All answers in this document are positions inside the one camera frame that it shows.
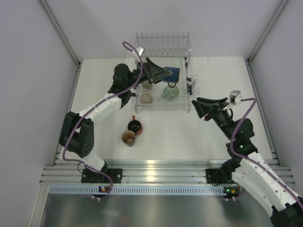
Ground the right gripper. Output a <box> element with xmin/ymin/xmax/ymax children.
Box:
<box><xmin>193</xmin><ymin>97</ymin><xmax>235</xmax><ymax>140</ymax></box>

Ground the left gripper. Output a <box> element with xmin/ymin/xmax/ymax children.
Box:
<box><xmin>125</xmin><ymin>57</ymin><xmax>172</xmax><ymax>89</ymax></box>

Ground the olive grey mug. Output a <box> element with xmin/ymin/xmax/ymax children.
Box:
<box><xmin>142</xmin><ymin>81</ymin><xmax>152</xmax><ymax>90</ymax></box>

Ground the dark blue mug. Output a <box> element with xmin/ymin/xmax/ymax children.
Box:
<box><xmin>163</xmin><ymin>67</ymin><xmax>180</xmax><ymax>88</ymax></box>

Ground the teal green cup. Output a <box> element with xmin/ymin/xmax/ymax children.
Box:
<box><xmin>161</xmin><ymin>86</ymin><xmax>179</xmax><ymax>100</ymax></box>

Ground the beige speckled cup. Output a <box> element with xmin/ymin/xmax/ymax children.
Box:
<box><xmin>140</xmin><ymin>92</ymin><xmax>153</xmax><ymax>104</ymax></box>

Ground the black and red mug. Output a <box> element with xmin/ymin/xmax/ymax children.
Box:
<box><xmin>127</xmin><ymin>115</ymin><xmax>143</xmax><ymax>136</ymax></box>

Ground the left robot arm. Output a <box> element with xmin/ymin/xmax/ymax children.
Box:
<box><xmin>59</xmin><ymin>57</ymin><xmax>173</xmax><ymax>183</ymax></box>

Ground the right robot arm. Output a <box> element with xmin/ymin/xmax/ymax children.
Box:
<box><xmin>192</xmin><ymin>97</ymin><xmax>303</xmax><ymax>227</ymax></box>

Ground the brown mug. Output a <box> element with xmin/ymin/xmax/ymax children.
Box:
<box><xmin>121</xmin><ymin>131</ymin><xmax>136</xmax><ymax>147</ymax></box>

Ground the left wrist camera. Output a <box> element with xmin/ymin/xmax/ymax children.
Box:
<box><xmin>133</xmin><ymin>47</ymin><xmax>144</xmax><ymax>61</ymax></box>

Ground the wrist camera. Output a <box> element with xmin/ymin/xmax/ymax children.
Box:
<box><xmin>229</xmin><ymin>90</ymin><xmax>241</xmax><ymax>105</ymax></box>
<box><xmin>133</xmin><ymin>47</ymin><xmax>144</xmax><ymax>61</ymax></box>

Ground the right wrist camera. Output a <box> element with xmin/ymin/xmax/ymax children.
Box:
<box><xmin>229</xmin><ymin>90</ymin><xmax>241</xmax><ymax>105</ymax></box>

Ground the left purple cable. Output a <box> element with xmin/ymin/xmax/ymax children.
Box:
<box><xmin>62</xmin><ymin>42</ymin><xmax>145</xmax><ymax>201</ymax></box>

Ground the purple cable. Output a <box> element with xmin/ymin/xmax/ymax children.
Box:
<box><xmin>231</xmin><ymin>97</ymin><xmax>303</xmax><ymax>206</ymax></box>
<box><xmin>62</xmin><ymin>42</ymin><xmax>145</xmax><ymax>201</ymax></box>

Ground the metal wire dish rack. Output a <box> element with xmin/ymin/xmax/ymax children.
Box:
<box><xmin>134</xmin><ymin>32</ymin><xmax>196</xmax><ymax>113</ymax></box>

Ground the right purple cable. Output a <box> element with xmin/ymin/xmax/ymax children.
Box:
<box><xmin>231</xmin><ymin>97</ymin><xmax>303</xmax><ymax>206</ymax></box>

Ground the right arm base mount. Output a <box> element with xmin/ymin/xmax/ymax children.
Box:
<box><xmin>205</xmin><ymin>168</ymin><xmax>231</xmax><ymax>186</ymax></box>

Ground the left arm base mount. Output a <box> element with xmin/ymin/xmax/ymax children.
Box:
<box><xmin>81</xmin><ymin>168</ymin><xmax>123</xmax><ymax>183</ymax></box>

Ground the left aluminium frame post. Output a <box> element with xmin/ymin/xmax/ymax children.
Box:
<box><xmin>39</xmin><ymin>0</ymin><xmax>82</xmax><ymax>68</ymax></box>

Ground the aluminium frame post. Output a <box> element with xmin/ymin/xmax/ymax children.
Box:
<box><xmin>39</xmin><ymin>0</ymin><xmax>82</xmax><ymax>68</ymax></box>
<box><xmin>246</xmin><ymin>0</ymin><xmax>291</xmax><ymax>65</ymax></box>

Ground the right aluminium frame post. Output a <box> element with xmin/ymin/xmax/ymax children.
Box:
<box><xmin>246</xmin><ymin>0</ymin><xmax>291</xmax><ymax>65</ymax></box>

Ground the aluminium rail base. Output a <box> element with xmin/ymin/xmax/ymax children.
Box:
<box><xmin>39</xmin><ymin>159</ymin><xmax>295</xmax><ymax>185</ymax></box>

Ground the slotted cable duct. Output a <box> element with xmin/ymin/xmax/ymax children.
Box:
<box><xmin>49</xmin><ymin>185</ymin><xmax>226</xmax><ymax>196</ymax></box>

